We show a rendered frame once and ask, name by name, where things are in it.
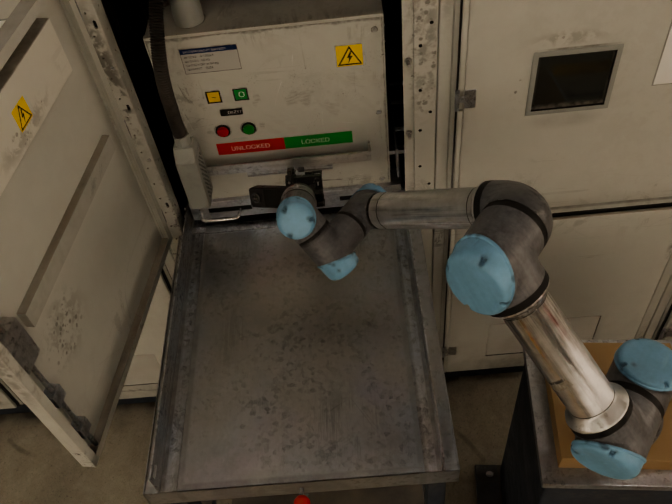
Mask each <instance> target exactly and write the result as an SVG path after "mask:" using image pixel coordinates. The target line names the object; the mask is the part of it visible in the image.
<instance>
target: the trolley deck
mask: <svg viewBox="0 0 672 504"><path fill-rule="evenodd" d="M410 231H411V238H412V244H413V251H414V258H415V264H416V271H417V277H418V284H419V291H420V297H421V304H422V311H423V317H424V324H425V330H426V337H427V344H428V350H429V357H430V364H431V370H432V377H433V383H434V390H435V397H436V403H437V410H438V417H439V423H440V430H441V437H442V443H443V450H444V456H445V457H444V460H445V466H446V471H442V472H429V473H425V467H424V459H423V451H422V444H421V436H420V428H419V421H418V413H417V405H416V397H415V390H414V382H413V374H412V367H411V359H410V351H409V344H408V336H407V328H406V320H405V313H404V305H403V297H402V290H401V282H400V274H399V267H398V259H397V251H396V243H395V236H394V229H372V230H370V231H369V233H368V234H367V235H366V236H365V237H364V238H363V240H362V241H361V242H360V243H359V244H358V246H357V247H356V248H355V249H354V250H353V251H355V252H356V255H357V256H358V258H359V261H358V263H357V266H356V267H355V268H354V269H353V270H352V271H351V272H350V273H349V274H348V275H347V276H345V277H344V278H342V279H340V280H336V281H333V280H330V279H329V278H328V277H327V276H326V275H325V274H324V273H323V272H322V271H321V270H320V269H318V268H317V265H316V264H315V263H314V262H313V261H312V259H311V258H310V257H309V256H308V255H307V254H306V253H305V251H304V250H303V249H302V248H301V247H300V246H299V244H297V243H296V242H295V240H294V239H290V238H288V237H286V236H284V235H283V234H282V233H281V232H280V230H279V228H268V229H257V230H246V231H235V232H225V233H214V234H205V236H204V245H203V254H202V264H201V273H200V282H199V291H198V300H197V309H196V319H195V328H194V337H193V346H192V355H191V364H190V374H189V383H188V392H187V401H186V410H185V419H184V429H183V438H182V447H181V456H180V465H179V474H178V483H177V492H170V493H156V489H155V487H154V486H153V485H152V484H151V482H150V481H149V473H150V465H151V458H152V451H153V444H154V436H155V429H156V422H157V415H158V407H159V400H160V393H161V385H162V378H163V371H164V364H165V356H166V349H167V342H168V335H169V327H170V320H171V313H172V305H173V298H174V291H175V284H176V276H177V269H178V262H179V254H180V247H181V240H182V237H180V236H179V239H178V246H177V253H176V260H175V267H174V275H173V282H172V289H171V296H170V303H169V310H168V317H167V324H166V331H165V338H164V345H163V352H162V359H161V367H160V374H159V381H158V388H157V395H156V402H155V409H154V416H153V423H152V430H151V437H150V444H149V451H148V459H147V466H146V473H145V480H144V487H143V495H144V496H145V497H146V499H147V500H148V501H149V502H150V504H169V503H182V502H195V501H208V500H222V499H235V498H248V497H261V496H274V495H287V494H300V487H304V493H313V492H326V491H339V490H353V489H366V488H379V487H392V486H405V485H418V484H431V483H444V482H457V481H459V475H460V465H459V459H458V453H457V447H456V441H455V435H454V429H453V422H452V416H451V410H450V404H449V398H448V392H447V386H446V380H445V374H444V368H443V362H442V355H441V349H440V343H439V337H438V331H437V325H436V319H435V313H434V307H433V301H432V295H431V288H430V282H429V276H428V270H427V264H426V258H425V252H424V246H423V240H422V234H421V229H410Z"/></svg>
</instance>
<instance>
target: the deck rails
mask: <svg viewBox="0 0 672 504"><path fill-rule="evenodd" d="M204 236H205V234H204V233H202V234H192V232H191V230H190V227H189V224H188V222H187V219H186V217H185V218H184V225H183V233H182V240H181V247H180V254H179V262H178V269H177V276H176V284H175V291H174V298H173V305H172V313H171V320H170V327H169V335H168V342H167V349H166V356H165V364H164V371H163V378H162V385H161V393H160V400H159V407H158V415H157V422H156V429H155V436H154V444H153V451H152V458H151V465H150V473H149V481H150V482H151V484H152V485H153V486H154V487H155V489H156V493H170V492H177V483H178V474H179V465H180V456H181V447H182V438H183V429H184V419H185V410H186V401H187V392H188V383H189V374H190V364H191V355H192V346H193V337H194V328H195V319H196V309H197V300H198V291H199V282H200V273H201V264H202V254H203V245H204ZM394 236H395V243H396V251H397V259H398V267H399V274H400V282H401V290H402V297H403V305H404V313H405V320H406V328H407V336H408V344H409V351H410V359H411V367H412V374H413V382H414V390H415V397H416V405H417V413H418V421H419V428H420V436H421V444H422V451H423V459H424V467H425V473H429V472H442V471H446V466H445V460H444V457H445V456H444V450H443V443H442V437H441V430H440V423H439V417H438V410H437V403H436V397H435V390H434V383H433V377H432V370H431V364H430V357H429V350H428V344H427V337H426V330H425V324H424V317H423V311H422V304H421V297H420V291H419V284H418V277H417V271H416V264H415V258H414V251H413V244H412V238H411V231H410V229H394ZM154 465H155V472H154ZM153 472H154V478H153Z"/></svg>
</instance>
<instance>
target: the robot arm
mask: <svg viewBox="0 0 672 504"><path fill-rule="evenodd" d="M316 173H320V174H316ZM285 184H286V186H274V185H256V186H254V187H251V188H249V194H250V200H251V205H252V207H260V208H278V209H277V212H276V220H277V226H278V228H279V230H280V232H281V233H282V234H283V235H284V236H286V237H288V238H290V239H294V240H295V242H296V243H297V244H299V246H300V247H301V248H302V249H303V250H304V251H305V253H306V254H307V255H308V256H309V257H310V258H311V259H312V261H313V262H314V263H315V264H316V265H317V268H318V269H320V270H321V271H322V272H323V273H324V274H325V275H326V276H327V277H328V278H329V279H330V280H333V281H336V280H340V279H342V278H344V277H345V276H347V275H348V274H349V273H350V272H351V271H352V270H353V269H354V268H355V267H356V266H357V263H358V261H359V258H358V256H357V255H356V252H355V251H353V250H354V249H355V248H356V247H357V246H358V244H359V243H360V242H361V241H362V240H363V238H364V237H365V236H366V235H367V234H368V233H369V231H370V230H372V229H468V230H467V232H466V233H465V235H464V236H463V237H462V238H461V239H460V240H459V241H458V242H457V243H456V245H455V247H454V249H453V252H452V253H451V255H450V256H449V258H448V260H447V264H446V278H447V282H448V285H449V287H450V289H451V290H452V292H453V294H454V295H455V296H456V297H457V299H458V300H459V301H460V302H461V303H462V304H464V305H469V307H470V309H471V310H472V311H474V312H477V313H479V314H483V315H489V316H490V317H492V318H496V319H503V320H504V322H505V323H506V325H507V326H508V327H509V329H510V330H511V332H512V333H513V334H514V336H515V337H516V339H517V340H518V341H519V343H520V344H521V346H522V347H523V348H524V350H525V351H526V353H527V354H528V355H529V357H530V358H531V359H532V361H533V362H534V364H535V365H536V366H537V368H538V369H539V371H540V372H541V373H542V375H543V376H544V378H545V379H546V380H547V382H548V383H549V385H550V386H551V387H552V389H553V390H554V392H555V393H556V394H557V396H558V397H559V399H560V400H561V401H562V403H563V404H564V406H565V407H566V410H565V420H566V423H567V424H568V426H569V427H570V429H571V430H572V432H573V433H574V434H575V439H574V440H573V441H572V442H571V445H572V446H571V453H572V455H573V457H574V458H575V459H576V460H577V461H578V462H579V463H581V464H582V465H583V466H585V467H587V468H588V469H590V470H592V471H594V472H596V473H598V474H601V475H604V476H606V477H610V478H614V479H621V480H627V479H632V478H634V477H636V476H637V475H638V474H639V473H640V471H641V469H642V467H643V465H644V464H645V463H646V461H647V460H646V458H647V455H648V453H649V451H650V448H651V446H652V445H653V444H654V443H655V441H656V440H657V438H658V437H659V435H660V434H661V431H662V428H663V422H664V419H663V417H664V414H665V412H666V410H667V407H668V405H669V403H670V400H671V398H672V350H671V349H670V348H668V347H667V346H665V345H664V344H662V343H660V342H657V341H655V340H651V339H646V338H638V339H631V340H628V341H626V342H624V343H623V344H622V345H621V346H620V347H619V349H617V350H616V352H615V354H614V359H613V361H612V364H611V366H610V368H609V370H608V372H607V374H606V376H605V375H604V373H603V372H602V370H601V369H600V367H599V366H598V364H597V363H596V362H595V360H594V359H593V357H592V356H591V354H590V353H589V351H588V350H587V348H586V347H585V345H584V344H583V342H582V341H581V339H580V338H579V336H578V335H577V333H576V332H575V330H574V329H573V327H572V326H571V324H570V323H569V322H568V320H567V319H566V317H565V316H564V314H563V313H562V311H561V310H560V308H559V307H558V305H557V304H556V302H555V301H554V299H553V298H552V296H551V295H550V293H549V292H548V287H549V284H550V277H549V275H548V273H547V272H546V270H545V269H544V267H543V266H542V264H541V263H540V261H539V259H538V257H539V255H540V253H541V252H542V250H543V249H544V247H545V245H546V244H547V242H548V240H549V238H550V236H551V233H552V229H553V217H552V212H551V209H550V206H549V204H548V203H547V201H546V200H545V198H544V197H543V196H542V195H541V194H540V193H539V192H538V191H537V190H535V189H534V188H532V187H530V186H529V185H526V184H524V183H521V182H517V181H512V180H489V181H483V182H482V183H480V184H479V185H478V187H466V188H448V189H431V190H414V191H397V192H386V191H385V190H384V189H383V188H382V187H381V186H379V185H377V186H376V185H375V184H374V183H367V184H365V185H363V186H362V187H361V188H360V189H359V190H357V191H356V192H355V193H354V194H353V195H352V197H351V199H350V200H349V201H348V202H347V203H346V204H345V205H344V206H343V207H342V209H341V210H340V211H339V212H338V213H337V214H336V215H335V216H334V218H333V219H332V220H331V221H330V222H328V220H327V219H325V217H324V216H323V215H322V214H321V213H320V211H319V210H318V209H317V208H316V207H323V206H325V199H324V193H323V184H322V170H317V171H311V172H298V171H297V170H294V167H291V168H287V175H285Z"/></svg>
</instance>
